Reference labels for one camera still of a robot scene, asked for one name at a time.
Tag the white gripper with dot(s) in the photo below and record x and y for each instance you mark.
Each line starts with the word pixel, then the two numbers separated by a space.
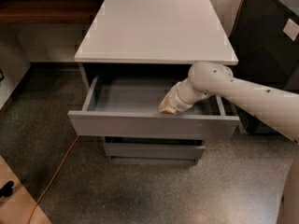
pixel 177 101

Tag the grey top drawer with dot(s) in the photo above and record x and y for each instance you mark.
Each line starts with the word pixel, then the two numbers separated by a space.
pixel 128 107

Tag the grey drawer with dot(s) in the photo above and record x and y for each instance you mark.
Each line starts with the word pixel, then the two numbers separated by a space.
pixel 148 148
pixel 128 107

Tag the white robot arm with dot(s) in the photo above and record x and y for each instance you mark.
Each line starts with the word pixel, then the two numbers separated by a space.
pixel 276 108

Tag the grey drawer cabinet white top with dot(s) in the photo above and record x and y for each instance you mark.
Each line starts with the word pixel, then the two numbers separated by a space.
pixel 152 38

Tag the grey bottom drawer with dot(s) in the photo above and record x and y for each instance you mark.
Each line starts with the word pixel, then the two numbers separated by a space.
pixel 148 148

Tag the black cabinet on right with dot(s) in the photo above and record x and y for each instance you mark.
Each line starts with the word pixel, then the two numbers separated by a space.
pixel 266 55

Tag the white label on cabinet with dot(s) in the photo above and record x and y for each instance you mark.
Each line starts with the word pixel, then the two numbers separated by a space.
pixel 291 29

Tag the dark wooden bench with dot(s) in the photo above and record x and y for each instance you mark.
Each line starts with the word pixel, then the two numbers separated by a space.
pixel 48 11

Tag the black handle bottom left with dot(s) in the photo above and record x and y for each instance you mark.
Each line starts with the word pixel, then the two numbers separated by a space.
pixel 7 189

